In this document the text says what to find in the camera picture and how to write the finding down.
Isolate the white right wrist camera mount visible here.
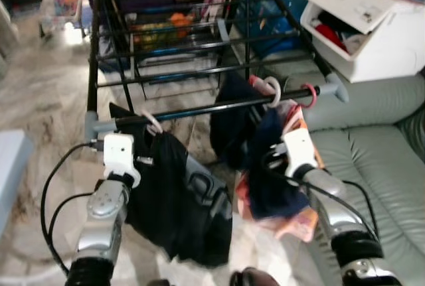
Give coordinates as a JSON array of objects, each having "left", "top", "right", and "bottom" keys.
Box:
[{"left": 282, "top": 129, "right": 319, "bottom": 182}]

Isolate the robot right leg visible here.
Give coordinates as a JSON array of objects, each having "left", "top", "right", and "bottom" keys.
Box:
[{"left": 229, "top": 267, "right": 281, "bottom": 286}]

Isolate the blue bag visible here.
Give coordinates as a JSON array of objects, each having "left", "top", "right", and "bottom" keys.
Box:
[{"left": 256, "top": 0, "right": 311, "bottom": 59}]

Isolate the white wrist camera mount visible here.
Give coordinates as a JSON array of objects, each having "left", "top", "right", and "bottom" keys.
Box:
[
  {"left": 282, "top": 129, "right": 319, "bottom": 182},
  {"left": 103, "top": 133, "right": 142, "bottom": 188}
]

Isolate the black drying rack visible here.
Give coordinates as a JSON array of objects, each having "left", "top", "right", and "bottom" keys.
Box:
[{"left": 85, "top": 0, "right": 351, "bottom": 144}]

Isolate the navy blue garment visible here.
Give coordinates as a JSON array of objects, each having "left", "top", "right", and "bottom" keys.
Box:
[{"left": 211, "top": 72, "right": 314, "bottom": 220}]

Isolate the pale pink plastic hanger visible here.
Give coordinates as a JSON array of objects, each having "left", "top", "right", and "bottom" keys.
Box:
[
  {"left": 141, "top": 109, "right": 165, "bottom": 136},
  {"left": 249, "top": 76, "right": 284, "bottom": 109}
]

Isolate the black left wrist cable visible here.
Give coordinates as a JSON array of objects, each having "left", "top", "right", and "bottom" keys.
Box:
[{"left": 40, "top": 139, "right": 107, "bottom": 277}]

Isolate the hot pink hanger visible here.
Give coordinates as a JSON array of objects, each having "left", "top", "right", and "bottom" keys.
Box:
[{"left": 300, "top": 82, "right": 320, "bottom": 109}]

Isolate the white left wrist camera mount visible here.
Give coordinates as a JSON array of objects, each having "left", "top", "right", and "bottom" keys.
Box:
[{"left": 103, "top": 133, "right": 142, "bottom": 188}]

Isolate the grey-green leather sofa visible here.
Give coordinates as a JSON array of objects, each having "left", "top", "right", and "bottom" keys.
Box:
[{"left": 302, "top": 74, "right": 425, "bottom": 286}]

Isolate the white storage box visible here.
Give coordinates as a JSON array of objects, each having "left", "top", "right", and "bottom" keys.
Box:
[{"left": 300, "top": 0, "right": 425, "bottom": 84}]

